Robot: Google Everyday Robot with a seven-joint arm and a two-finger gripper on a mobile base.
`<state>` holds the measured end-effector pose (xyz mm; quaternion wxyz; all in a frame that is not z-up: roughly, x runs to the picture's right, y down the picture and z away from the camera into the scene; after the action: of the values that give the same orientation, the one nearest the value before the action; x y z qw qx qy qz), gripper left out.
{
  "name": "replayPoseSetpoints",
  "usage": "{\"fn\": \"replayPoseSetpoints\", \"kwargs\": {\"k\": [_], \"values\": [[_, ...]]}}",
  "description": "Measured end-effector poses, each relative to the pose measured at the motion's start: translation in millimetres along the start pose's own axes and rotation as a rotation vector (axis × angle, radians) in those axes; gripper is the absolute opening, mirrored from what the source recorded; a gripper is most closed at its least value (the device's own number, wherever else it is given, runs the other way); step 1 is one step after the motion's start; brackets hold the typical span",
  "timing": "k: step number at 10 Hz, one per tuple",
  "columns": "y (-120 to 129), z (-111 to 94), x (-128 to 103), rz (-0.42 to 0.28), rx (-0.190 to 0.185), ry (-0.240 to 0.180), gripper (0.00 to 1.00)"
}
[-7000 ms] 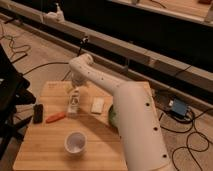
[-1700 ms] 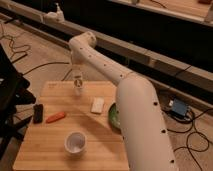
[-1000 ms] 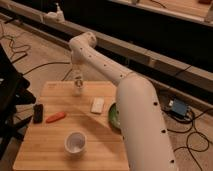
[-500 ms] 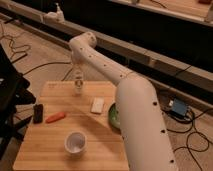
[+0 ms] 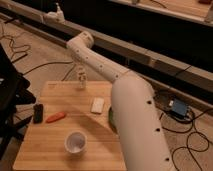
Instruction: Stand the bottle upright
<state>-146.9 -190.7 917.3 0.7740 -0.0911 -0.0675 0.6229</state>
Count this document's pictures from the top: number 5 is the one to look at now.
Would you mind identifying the blue power box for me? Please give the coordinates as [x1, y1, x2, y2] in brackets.
[169, 99, 188, 118]

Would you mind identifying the black rectangular block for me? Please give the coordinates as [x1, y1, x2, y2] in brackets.
[33, 104, 43, 124]

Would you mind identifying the green bowl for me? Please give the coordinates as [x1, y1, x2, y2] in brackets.
[108, 107, 116, 129]

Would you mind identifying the white paper cup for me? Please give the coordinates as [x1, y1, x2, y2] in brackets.
[64, 131, 87, 155]

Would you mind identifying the black chair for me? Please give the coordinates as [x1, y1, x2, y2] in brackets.
[0, 44, 36, 160]

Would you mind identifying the black floor cable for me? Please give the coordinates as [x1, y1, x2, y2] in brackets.
[23, 59, 78, 82]

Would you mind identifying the orange carrot toy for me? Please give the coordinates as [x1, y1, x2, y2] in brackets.
[46, 112, 66, 123]

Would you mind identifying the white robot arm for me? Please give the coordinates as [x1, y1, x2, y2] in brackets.
[66, 31, 176, 171]

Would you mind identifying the white object on ledge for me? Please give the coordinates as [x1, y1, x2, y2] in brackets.
[44, 4, 65, 23]

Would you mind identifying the white sponge block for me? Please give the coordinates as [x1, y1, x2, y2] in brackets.
[91, 98, 104, 114]

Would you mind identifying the wooden table board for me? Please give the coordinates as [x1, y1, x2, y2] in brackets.
[13, 81, 126, 171]

